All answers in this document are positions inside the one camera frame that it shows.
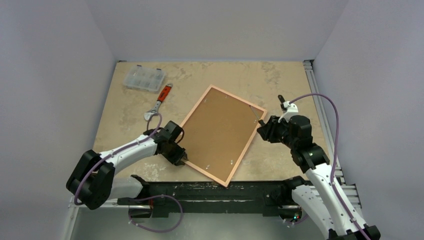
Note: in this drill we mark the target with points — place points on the black adjustable wrench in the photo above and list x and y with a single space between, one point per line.
282 102

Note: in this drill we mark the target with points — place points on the pink picture frame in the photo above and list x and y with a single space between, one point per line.
218 132

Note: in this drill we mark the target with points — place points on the yellow black screwdriver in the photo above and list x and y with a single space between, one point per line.
254 112

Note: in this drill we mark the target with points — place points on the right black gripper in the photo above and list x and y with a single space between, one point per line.
269 129

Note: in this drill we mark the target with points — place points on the red handled adjustable wrench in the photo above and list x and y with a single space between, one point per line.
162 96

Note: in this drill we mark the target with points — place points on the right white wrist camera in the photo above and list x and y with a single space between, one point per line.
289 110

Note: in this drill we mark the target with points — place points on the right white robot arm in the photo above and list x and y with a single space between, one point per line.
326 204

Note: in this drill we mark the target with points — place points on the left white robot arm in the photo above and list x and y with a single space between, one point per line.
93 181

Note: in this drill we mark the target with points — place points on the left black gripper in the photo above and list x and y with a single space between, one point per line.
178 155

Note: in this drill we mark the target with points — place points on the aluminium frame rail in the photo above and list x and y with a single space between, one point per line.
257 82

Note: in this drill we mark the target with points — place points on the clear plastic screw box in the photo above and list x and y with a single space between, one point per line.
144 78

